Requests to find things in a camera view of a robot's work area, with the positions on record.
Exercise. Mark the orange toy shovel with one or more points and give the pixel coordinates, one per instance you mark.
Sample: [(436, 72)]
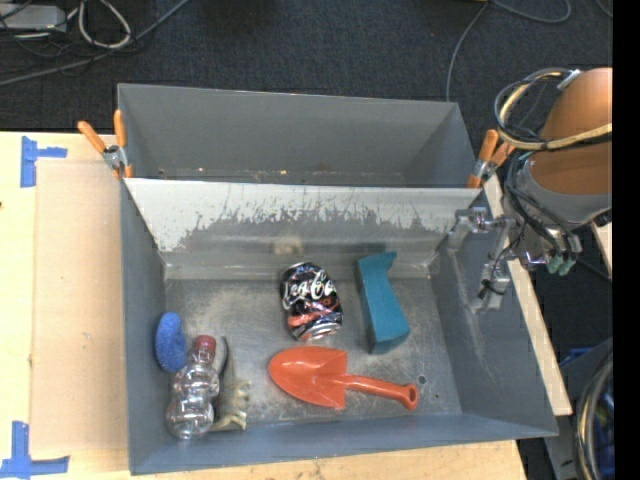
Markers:
[(312, 375)]

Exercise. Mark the black crushed drink can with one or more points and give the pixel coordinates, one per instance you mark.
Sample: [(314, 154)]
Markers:
[(311, 302)]

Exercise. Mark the teal angled block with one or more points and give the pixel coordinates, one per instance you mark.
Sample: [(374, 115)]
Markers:
[(382, 308)]

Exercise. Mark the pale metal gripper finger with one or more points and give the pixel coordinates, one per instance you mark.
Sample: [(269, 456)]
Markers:
[(495, 283), (475, 219)]

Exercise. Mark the black cylinder on white bracket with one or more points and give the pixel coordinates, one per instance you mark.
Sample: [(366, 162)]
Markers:
[(602, 248)]

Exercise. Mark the clear plastic bottle red cap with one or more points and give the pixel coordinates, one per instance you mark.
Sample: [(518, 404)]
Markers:
[(192, 398)]

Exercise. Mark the blue sponge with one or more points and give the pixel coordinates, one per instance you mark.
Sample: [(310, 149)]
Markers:
[(169, 340)]

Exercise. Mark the brown cardboard board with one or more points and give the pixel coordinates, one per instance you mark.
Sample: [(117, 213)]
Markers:
[(75, 293)]

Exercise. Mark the grey metal bin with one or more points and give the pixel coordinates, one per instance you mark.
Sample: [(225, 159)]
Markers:
[(450, 348)]

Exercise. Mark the grey-green toy animal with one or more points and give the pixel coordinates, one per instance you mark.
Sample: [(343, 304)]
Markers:
[(234, 398)]

